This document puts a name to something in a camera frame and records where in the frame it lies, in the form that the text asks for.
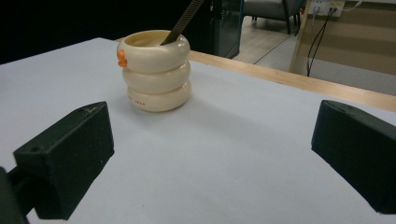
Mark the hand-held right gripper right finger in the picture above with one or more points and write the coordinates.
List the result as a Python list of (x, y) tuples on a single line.
[(358, 149)]

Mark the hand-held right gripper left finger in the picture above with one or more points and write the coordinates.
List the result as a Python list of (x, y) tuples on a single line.
[(71, 155)]

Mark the cream ringed cup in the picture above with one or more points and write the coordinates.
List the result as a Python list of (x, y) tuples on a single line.
[(155, 77)]

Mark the black comb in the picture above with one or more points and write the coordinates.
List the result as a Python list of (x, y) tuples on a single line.
[(184, 20)]

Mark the wooden step platform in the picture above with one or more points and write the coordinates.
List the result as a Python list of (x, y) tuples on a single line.
[(358, 40)]

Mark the white board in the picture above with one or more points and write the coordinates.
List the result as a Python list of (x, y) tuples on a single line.
[(218, 155)]

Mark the grey chair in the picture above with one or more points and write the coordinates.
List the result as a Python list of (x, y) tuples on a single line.
[(264, 6)]

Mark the dark glass cabinet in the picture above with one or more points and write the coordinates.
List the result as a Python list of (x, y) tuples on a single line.
[(227, 28)]

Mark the white wall socket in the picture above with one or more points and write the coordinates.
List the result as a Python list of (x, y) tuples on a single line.
[(323, 4)]

